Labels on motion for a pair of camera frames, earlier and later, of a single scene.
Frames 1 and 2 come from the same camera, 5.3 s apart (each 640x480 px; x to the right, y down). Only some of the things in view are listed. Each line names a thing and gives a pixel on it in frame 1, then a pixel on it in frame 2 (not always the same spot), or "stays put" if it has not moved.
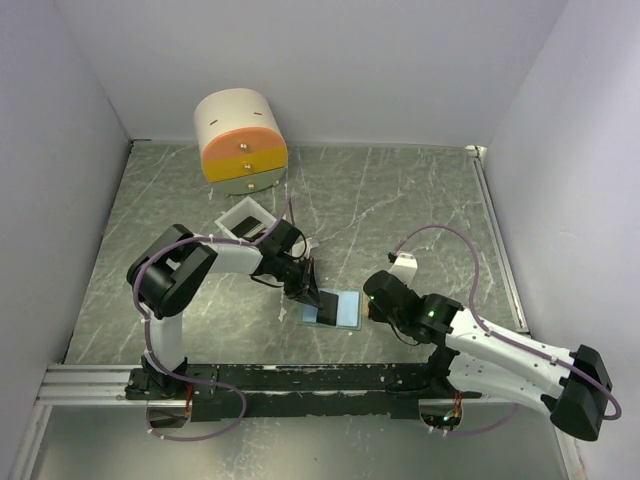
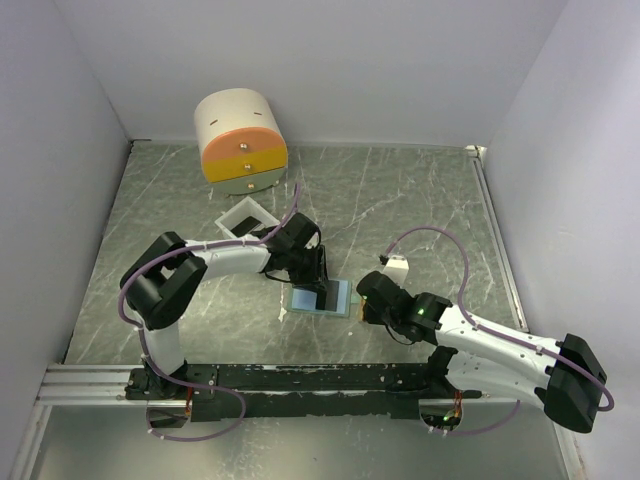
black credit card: [327, 314] -> [332, 295]
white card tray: [244, 209] stays put
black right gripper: [375, 314] stays put
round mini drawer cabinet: [243, 148] stays put
